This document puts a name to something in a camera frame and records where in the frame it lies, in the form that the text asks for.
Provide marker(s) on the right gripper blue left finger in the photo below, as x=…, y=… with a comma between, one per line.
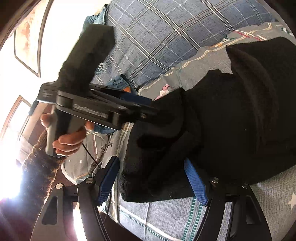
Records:
x=105, y=178

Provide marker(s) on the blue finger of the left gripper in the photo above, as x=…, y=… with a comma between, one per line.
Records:
x=146, y=113
x=133, y=99

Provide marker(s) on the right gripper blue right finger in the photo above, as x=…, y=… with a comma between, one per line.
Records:
x=197, y=185

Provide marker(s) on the black pants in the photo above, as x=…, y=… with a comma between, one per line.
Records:
x=238, y=127

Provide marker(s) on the brown knitted sleeve forearm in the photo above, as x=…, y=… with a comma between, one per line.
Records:
x=39, y=172

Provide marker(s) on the person's left hand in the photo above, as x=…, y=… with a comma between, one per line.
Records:
x=69, y=144

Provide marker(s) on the blue jeans with leather patch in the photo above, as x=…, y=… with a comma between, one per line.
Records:
x=116, y=87

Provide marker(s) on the grey patterned bed sheet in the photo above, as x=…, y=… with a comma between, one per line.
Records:
x=180, y=219

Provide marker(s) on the blue plaid pillow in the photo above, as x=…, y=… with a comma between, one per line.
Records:
x=153, y=36

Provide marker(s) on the blue denim garment on pillow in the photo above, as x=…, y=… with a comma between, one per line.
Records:
x=100, y=18

